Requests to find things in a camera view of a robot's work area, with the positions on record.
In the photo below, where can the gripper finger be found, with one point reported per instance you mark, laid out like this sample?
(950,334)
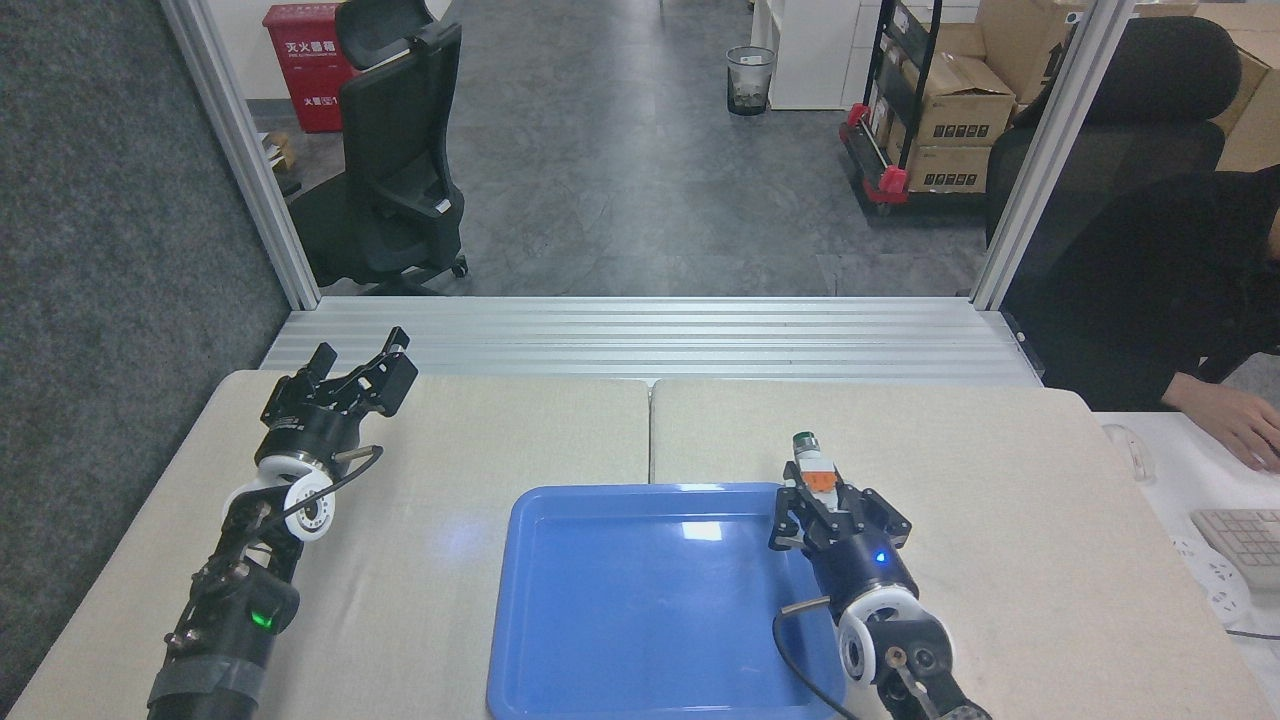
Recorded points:
(875,515)
(388,380)
(795,520)
(322,358)

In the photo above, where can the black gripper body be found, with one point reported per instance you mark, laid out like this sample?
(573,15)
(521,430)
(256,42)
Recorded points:
(312,425)
(860,570)

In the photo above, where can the switch part with orange tab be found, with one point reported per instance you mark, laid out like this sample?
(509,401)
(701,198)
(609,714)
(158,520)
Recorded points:
(814,465)

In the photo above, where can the blue plastic tray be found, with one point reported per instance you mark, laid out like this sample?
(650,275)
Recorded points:
(650,610)

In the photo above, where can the person's hand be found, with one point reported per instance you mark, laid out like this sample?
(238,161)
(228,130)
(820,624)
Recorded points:
(1235,420)

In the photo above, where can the beige cloth table mat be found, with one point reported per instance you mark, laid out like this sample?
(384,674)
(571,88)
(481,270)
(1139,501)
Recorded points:
(1020,500)
(400,560)

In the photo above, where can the black office chair with armrests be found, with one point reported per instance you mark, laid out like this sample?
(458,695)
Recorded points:
(400,160)

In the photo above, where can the white computer mouse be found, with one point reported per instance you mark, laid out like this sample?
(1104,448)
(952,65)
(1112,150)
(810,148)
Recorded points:
(1130,450)

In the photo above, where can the red fire extinguisher box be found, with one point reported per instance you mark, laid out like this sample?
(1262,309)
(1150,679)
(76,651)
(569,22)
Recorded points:
(305,70)

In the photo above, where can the black cart with red corners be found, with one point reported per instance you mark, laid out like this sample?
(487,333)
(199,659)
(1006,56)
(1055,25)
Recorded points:
(885,185)

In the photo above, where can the white power strip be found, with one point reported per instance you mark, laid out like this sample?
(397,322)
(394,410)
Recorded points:
(1215,585)

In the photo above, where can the small cardboard box on cart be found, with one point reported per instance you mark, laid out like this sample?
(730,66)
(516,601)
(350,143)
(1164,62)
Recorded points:
(945,168)

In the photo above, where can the person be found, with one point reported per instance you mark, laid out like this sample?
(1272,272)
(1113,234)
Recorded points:
(1150,290)

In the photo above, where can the white keyboard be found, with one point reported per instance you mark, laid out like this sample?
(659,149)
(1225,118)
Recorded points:
(1245,545)

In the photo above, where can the large cardboard box on cart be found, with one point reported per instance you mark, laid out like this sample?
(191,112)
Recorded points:
(960,105)

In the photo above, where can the black mesh waste bin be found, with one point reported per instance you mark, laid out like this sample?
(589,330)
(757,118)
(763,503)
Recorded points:
(751,80)

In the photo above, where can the white cabinet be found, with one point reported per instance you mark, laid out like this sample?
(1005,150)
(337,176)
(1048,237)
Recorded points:
(810,50)

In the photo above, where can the black high-back office chair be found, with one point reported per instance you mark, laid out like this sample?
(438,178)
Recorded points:
(1140,110)

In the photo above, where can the silver aluminium post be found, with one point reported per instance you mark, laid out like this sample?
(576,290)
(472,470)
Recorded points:
(1050,150)
(245,150)

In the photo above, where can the silver aluminium rail frame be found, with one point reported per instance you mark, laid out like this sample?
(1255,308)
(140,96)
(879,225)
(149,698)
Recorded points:
(640,340)

